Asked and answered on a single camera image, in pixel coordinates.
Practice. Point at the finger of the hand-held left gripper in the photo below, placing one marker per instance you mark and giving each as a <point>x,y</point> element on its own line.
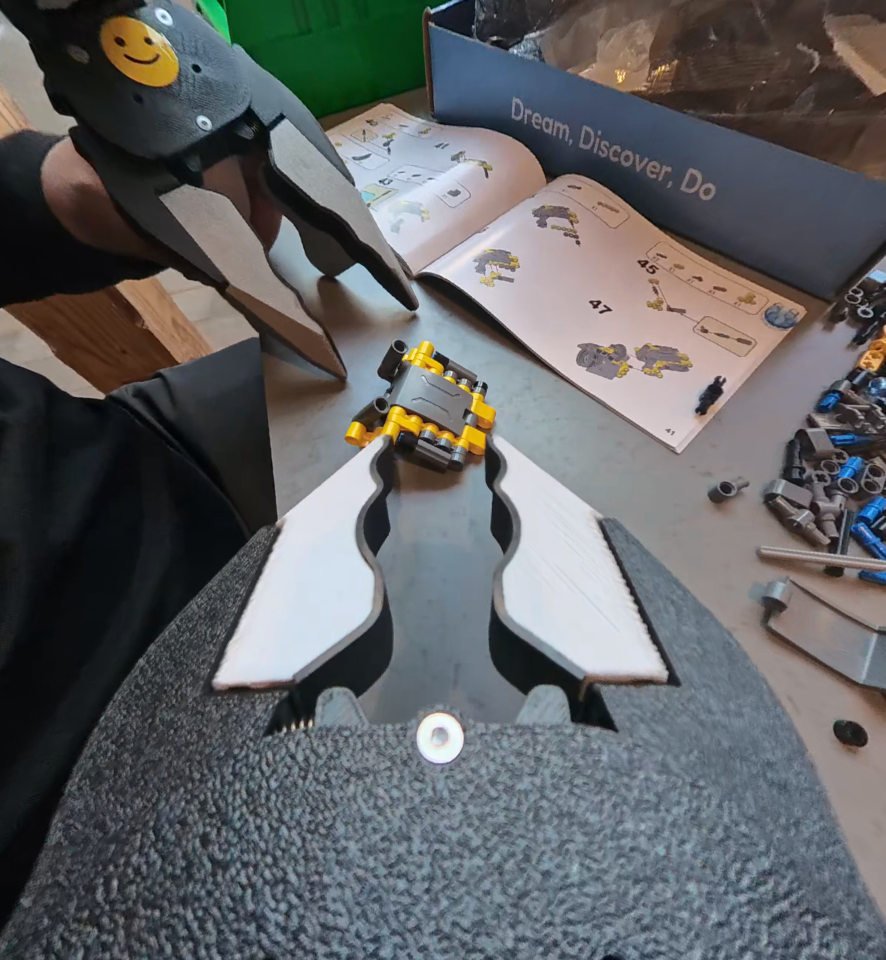
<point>322,195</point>
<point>239,263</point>

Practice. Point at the open instruction booklet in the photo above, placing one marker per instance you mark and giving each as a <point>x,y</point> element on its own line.
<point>600,247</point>

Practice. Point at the person's dark sweater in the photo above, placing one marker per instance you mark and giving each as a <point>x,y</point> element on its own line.
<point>74,563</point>

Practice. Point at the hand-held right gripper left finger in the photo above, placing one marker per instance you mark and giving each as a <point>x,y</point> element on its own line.
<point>307,593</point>

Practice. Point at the small black bushing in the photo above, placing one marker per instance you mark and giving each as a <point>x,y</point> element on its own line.
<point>850,733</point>

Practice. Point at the pile of building bricks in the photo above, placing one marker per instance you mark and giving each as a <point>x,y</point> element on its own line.
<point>862,480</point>

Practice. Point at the small yellow grey brick assembly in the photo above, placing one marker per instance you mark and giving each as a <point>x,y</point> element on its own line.
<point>431,397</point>

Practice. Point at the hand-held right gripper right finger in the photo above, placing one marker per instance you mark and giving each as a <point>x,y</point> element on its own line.
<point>570,593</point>

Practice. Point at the grey curved panel piece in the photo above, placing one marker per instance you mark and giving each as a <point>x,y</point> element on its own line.
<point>832,630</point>

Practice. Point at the green plastic crate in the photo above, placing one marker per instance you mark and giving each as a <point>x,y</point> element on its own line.
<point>322,53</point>

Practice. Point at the dark blue cardboard box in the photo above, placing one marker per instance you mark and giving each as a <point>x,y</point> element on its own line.
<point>788,218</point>

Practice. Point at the black pin connector brick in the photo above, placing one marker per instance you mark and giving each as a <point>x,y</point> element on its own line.
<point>711,396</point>

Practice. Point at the small grey connector brick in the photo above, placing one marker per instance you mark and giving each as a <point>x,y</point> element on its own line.
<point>725,490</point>

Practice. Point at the person's left forearm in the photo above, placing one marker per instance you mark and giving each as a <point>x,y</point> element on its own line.
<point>7,218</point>

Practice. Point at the crumpled clear plastic bags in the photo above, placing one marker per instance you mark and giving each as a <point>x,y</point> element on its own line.
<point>712,61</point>

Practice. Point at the person's left hand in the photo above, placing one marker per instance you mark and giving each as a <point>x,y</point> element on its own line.
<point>82,195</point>

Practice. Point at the grey desk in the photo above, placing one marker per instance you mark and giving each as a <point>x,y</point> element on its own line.
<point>600,488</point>

